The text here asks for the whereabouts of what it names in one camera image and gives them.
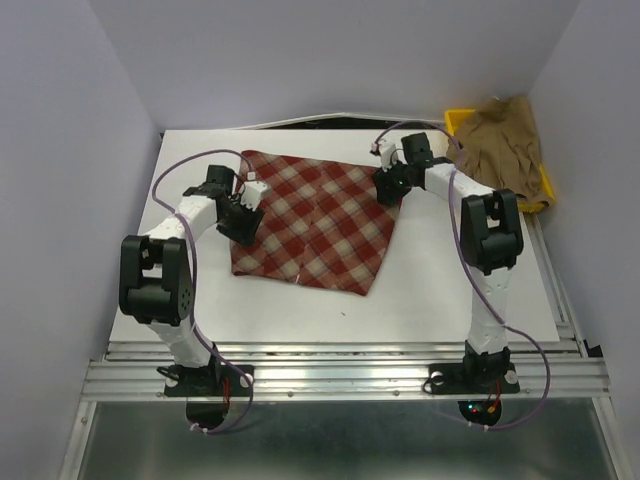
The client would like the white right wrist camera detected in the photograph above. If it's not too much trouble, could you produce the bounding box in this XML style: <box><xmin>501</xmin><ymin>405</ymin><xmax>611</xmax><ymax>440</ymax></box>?
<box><xmin>370</xmin><ymin>139</ymin><xmax>399</xmax><ymax>172</ymax></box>

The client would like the aluminium rail frame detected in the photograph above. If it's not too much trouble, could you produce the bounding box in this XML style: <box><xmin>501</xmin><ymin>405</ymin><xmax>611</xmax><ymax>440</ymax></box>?
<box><xmin>60</xmin><ymin>217</ymin><xmax>633</xmax><ymax>479</ymax></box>

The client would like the purple cable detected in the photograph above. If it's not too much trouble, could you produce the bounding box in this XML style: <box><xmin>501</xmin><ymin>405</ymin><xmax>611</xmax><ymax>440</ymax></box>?
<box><xmin>151</xmin><ymin>147</ymin><xmax>254</xmax><ymax>435</ymax></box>
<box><xmin>373</xmin><ymin>121</ymin><xmax>552</xmax><ymax>432</ymax></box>

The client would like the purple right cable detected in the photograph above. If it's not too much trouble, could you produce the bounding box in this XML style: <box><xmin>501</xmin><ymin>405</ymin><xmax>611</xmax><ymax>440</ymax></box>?
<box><xmin>373</xmin><ymin>121</ymin><xmax>552</xmax><ymax>432</ymax></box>

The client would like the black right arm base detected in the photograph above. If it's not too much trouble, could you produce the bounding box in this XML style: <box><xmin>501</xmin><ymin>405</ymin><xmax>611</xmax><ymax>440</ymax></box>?
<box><xmin>421</xmin><ymin>362</ymin><xmax>521</xmax><ymax>396</ymax></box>

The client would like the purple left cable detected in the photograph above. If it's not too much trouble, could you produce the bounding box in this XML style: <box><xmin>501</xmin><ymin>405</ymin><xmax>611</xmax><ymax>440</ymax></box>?
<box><xmin>151</xmin><ymin>147</ymin><xmax>254</xmax><ymax>435</ymax></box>

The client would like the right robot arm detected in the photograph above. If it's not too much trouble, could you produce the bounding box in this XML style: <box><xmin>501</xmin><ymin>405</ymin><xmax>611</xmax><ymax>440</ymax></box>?
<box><xmin>371</xmin><ymin>133</ymin><xmax>524</xmax><ymax>395</ymax></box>

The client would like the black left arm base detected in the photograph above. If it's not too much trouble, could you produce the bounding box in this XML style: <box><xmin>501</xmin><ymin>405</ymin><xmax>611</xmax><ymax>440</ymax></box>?
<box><xmin>156</xmin><ymin>364</ymin><xmax>250</xmax><ymax>398</ymax></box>

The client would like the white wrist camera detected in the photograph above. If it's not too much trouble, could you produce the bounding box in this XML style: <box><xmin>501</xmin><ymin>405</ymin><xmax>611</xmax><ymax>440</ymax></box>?
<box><xmin>370</xmin><ymin>139</ymin><xmax>399</xmax><ymax>172</ymax></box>
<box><xmin>240</xmin><ymin>171</ymin><xmax>270</xmax><ymax>211</ymax></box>

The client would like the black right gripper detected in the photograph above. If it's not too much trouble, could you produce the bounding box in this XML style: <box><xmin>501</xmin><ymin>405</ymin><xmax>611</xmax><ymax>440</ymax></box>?
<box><xmin>370</xmin><ymin>154</ymin><xmax>412</xmax><ymax>205</ymax></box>

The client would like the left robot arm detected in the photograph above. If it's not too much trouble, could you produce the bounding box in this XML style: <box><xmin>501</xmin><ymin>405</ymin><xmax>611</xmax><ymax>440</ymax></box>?
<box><xmin>119</xmin><ymin>165</ymin><xmax>270</xmax><ymax>394</ymax></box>

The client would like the tan skirt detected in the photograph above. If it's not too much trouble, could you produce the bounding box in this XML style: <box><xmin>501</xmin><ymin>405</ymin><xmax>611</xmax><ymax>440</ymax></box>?
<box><xmin>445</xmin><ymin>95</ymin><xmax>554</xmax><ymax>204</ymax></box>

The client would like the yellow plastic bin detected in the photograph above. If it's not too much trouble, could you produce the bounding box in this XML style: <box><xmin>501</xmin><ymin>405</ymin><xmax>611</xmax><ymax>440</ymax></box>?
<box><xmin>443</xmin><ymin>106</ymin><xmax>557</xmax><ymax>215</ymax></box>

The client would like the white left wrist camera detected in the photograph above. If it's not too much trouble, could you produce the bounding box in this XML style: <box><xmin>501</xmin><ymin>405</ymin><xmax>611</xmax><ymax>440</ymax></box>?
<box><xmin>240</xmin><ymin>171</ymin><xmax>270</xmax><ymax>211</ymax></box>

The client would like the red plaid skirt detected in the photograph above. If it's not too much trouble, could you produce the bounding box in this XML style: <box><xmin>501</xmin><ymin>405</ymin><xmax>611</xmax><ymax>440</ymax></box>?
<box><xmin>230</xmin><ymin>150</ymin><xmax>400</xmax><ymax>296</ymax></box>

